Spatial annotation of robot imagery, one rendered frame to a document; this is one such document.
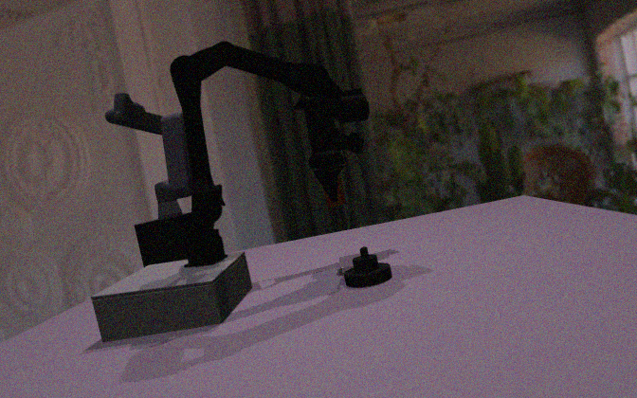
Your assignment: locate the orange tapered knob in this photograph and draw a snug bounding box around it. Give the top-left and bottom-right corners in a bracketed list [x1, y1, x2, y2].
[323, 175, 346, 208]

